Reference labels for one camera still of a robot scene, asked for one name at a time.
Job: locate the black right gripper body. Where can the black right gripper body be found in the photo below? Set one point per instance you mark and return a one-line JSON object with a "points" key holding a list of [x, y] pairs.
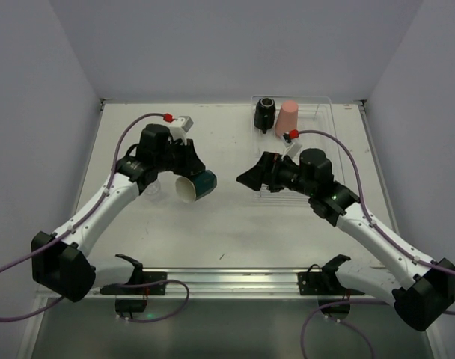
{"points": [[271, 172]]}

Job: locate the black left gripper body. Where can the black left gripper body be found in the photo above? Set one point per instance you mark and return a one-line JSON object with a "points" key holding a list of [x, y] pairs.
{"points": [[186, 158]]}

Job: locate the teal mug white inside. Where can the teal mug white inside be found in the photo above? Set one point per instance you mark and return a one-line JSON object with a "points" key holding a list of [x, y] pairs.
{"points": [[193, 188]]}

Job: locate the clear faceted glass cup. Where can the clear faceted glass cup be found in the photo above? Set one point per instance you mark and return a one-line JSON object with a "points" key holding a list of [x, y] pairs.
{"points": [[154, 193]]}

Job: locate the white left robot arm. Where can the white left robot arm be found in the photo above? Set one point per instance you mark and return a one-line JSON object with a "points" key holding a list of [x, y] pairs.
{"points": [[60, 261]]}

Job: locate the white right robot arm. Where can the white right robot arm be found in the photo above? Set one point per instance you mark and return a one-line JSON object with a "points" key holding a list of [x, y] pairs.
{"points": [[419, 288]]}

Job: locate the pink plastic cup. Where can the pink plastic cup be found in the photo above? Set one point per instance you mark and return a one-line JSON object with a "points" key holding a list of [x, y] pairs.
{"points": [[287, 118]]}

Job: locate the black metal mug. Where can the black metal mug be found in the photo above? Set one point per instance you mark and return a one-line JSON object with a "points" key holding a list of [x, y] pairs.
{"points": [[264, 114]]}

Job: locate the right black controller box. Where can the right black controller box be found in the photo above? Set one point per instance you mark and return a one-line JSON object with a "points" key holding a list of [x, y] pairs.
{"points": [[337, 311]]}

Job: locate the black controller box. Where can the black controller box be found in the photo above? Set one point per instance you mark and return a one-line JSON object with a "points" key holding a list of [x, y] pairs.
{"points": [[127, 307], [337, 311]]}

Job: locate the left black controller box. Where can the left black controller box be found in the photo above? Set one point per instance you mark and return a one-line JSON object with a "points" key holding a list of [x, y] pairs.
{"points": [[127, 307]]}

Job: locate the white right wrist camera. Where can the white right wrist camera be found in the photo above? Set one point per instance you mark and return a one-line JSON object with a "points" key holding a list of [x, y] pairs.
{"points": [[291, 143]]}

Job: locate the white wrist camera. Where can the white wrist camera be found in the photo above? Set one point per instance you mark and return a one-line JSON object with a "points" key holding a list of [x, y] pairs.
{"points": [[179, 128], [291, 143]]}

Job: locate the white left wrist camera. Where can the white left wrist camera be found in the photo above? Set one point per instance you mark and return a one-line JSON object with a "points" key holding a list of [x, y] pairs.
{"points": [[179, 128]]}

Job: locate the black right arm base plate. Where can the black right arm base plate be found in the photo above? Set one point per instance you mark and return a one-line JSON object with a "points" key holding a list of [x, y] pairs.
{"points": [[322, 284]]}

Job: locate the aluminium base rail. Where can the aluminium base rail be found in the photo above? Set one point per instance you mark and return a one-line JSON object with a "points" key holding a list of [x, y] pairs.
{"points": [[231, 282]]}

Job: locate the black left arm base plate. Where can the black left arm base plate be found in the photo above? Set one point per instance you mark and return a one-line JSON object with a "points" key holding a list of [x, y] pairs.
{"points": [[152, 282]]}

